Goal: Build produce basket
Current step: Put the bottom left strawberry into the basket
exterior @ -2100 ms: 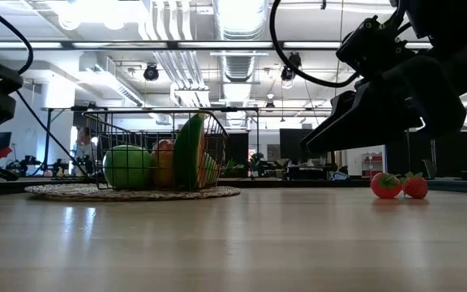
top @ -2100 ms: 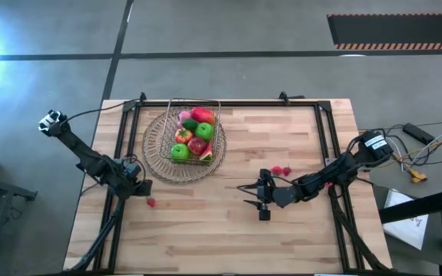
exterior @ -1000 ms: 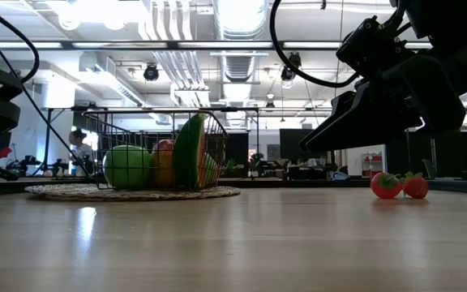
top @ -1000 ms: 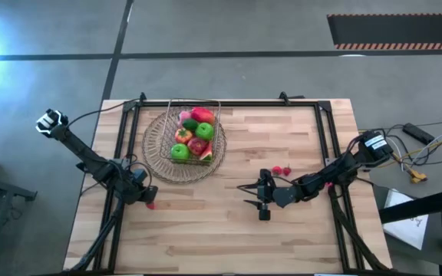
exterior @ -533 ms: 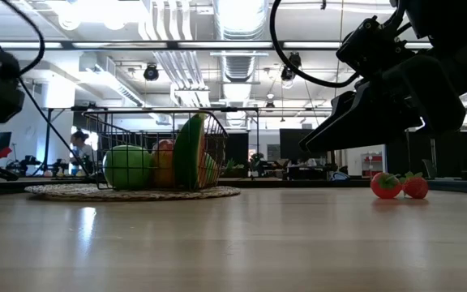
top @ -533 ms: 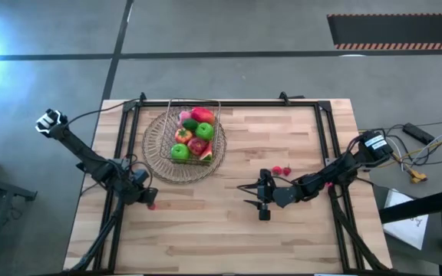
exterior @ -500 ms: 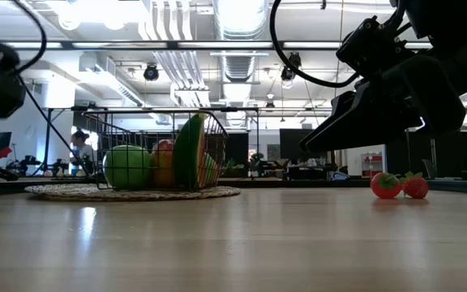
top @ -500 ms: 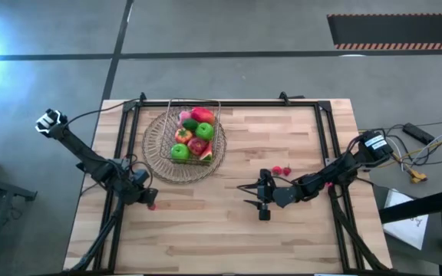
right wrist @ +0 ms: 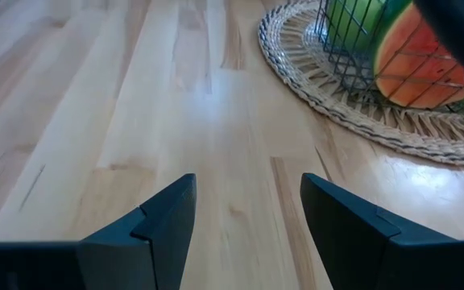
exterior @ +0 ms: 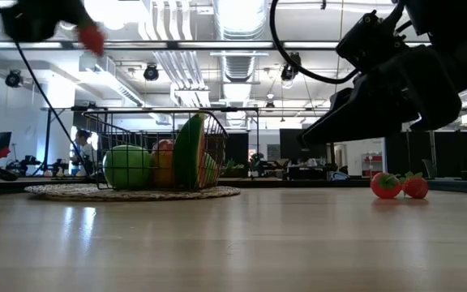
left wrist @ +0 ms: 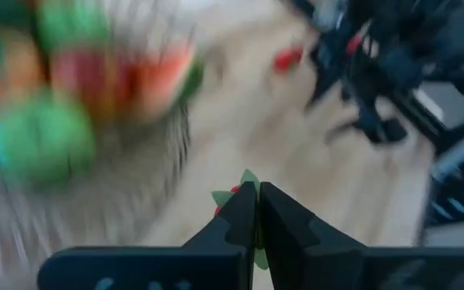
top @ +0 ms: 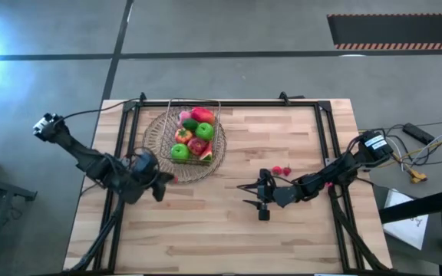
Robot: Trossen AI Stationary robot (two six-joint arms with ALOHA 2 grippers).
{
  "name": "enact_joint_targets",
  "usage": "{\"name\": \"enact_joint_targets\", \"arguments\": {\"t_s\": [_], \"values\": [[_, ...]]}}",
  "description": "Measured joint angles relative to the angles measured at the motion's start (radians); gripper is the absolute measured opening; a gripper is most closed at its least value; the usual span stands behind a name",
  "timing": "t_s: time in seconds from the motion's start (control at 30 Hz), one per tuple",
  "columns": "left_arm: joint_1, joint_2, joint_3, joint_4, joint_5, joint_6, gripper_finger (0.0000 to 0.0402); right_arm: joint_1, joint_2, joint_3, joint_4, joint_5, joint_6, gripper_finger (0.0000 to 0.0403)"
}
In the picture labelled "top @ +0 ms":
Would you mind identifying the white paper sheet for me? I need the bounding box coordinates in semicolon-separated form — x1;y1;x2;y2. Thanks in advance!
382;188;430;251

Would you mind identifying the red apple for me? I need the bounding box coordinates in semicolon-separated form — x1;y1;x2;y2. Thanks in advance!
186;136;208;156

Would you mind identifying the red and yellow mango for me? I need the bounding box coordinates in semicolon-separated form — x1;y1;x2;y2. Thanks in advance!
190;107;216;126

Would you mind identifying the yellow cable connector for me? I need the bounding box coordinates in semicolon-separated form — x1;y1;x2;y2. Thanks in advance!
408;170;428;184

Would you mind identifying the black desk bar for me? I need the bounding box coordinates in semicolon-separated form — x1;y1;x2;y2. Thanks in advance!
378;186;442;225

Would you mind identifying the yellow cable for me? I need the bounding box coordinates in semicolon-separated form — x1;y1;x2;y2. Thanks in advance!
391;133;442;162

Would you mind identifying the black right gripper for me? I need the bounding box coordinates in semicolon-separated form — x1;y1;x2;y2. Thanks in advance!
237;176;278;210

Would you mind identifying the watermelon slice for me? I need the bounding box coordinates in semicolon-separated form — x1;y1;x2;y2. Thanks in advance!
199;141;213;162

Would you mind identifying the black mat with hazard stripes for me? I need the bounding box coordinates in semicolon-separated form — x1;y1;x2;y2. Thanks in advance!
327;13;442;51

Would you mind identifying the dark green avocado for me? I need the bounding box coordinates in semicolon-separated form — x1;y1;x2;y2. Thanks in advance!
182;118;200;133

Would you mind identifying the black aluminium table frame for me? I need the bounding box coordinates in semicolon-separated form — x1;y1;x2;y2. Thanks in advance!
67;91;393;275

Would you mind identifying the pink round peach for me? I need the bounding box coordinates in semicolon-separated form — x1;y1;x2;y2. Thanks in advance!
177;110;192;127

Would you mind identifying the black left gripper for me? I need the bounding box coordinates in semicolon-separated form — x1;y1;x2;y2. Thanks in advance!
130;148;176;202

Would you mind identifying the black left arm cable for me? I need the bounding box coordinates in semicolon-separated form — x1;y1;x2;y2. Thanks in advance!
51;98;142;123

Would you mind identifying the orange-red tomato with green stem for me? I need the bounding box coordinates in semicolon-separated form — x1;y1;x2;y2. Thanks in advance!
173;127;194;145

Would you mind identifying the metal wire basket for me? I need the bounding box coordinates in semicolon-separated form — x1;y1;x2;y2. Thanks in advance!
158;98;222;166

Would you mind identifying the round woven wicker placemat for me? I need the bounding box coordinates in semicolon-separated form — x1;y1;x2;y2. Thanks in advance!
141;106;228;184

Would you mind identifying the bright green apple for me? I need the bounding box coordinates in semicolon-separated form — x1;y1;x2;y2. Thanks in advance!
170;143;191;161
195;122;216;142

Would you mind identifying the black power brick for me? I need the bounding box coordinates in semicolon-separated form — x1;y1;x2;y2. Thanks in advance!
402;122;436;146

